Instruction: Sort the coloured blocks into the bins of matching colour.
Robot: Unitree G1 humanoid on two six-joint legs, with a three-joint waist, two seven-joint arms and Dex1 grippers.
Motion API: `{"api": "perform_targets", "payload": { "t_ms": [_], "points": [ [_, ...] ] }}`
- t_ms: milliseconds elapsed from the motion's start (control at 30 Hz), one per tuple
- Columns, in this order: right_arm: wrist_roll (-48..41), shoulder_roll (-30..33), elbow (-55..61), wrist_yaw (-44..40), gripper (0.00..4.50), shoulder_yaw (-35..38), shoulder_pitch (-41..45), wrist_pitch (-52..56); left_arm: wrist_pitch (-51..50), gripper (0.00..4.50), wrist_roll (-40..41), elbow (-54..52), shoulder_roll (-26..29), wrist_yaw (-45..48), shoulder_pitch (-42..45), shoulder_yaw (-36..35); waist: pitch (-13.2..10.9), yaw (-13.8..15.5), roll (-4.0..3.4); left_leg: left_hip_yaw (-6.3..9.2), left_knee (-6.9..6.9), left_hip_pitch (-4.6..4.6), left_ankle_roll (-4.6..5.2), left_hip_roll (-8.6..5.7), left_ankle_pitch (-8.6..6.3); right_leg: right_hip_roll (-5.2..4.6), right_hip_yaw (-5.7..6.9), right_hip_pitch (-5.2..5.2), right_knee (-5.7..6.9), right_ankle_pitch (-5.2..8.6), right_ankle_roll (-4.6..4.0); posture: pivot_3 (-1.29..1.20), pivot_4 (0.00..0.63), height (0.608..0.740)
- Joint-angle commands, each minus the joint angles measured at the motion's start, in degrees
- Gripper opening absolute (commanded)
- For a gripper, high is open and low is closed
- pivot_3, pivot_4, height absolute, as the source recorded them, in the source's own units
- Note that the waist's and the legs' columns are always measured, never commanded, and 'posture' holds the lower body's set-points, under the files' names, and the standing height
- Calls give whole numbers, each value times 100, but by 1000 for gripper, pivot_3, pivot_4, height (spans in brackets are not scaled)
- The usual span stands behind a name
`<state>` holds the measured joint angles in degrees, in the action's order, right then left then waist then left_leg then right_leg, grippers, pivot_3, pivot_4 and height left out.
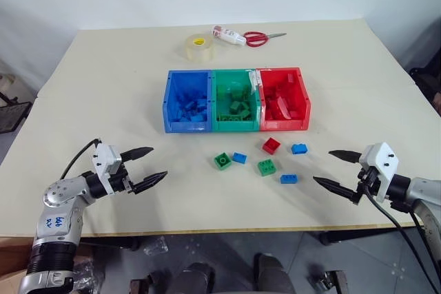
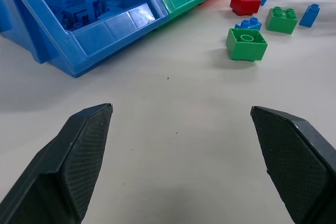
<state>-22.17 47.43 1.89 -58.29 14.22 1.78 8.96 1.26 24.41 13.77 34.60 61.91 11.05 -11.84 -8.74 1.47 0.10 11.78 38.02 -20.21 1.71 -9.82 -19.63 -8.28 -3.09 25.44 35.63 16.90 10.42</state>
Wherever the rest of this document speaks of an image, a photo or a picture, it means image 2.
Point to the tall blue building block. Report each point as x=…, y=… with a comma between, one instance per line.
x=310, y=15

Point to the green hollow building block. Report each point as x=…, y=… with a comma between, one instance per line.
x=245, y=47

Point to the blue two-stud building block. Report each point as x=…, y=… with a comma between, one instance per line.
x=249, y=23

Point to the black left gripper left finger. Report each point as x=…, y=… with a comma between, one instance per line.
x=65, y=155

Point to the red square building block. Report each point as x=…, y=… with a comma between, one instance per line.
x=244, y=4

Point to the blue plastic storage bin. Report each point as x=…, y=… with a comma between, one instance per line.
x=47, y=16

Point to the green studded building block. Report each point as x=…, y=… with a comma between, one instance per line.
x=281, y=20

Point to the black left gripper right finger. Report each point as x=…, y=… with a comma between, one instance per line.
x=294, y=161

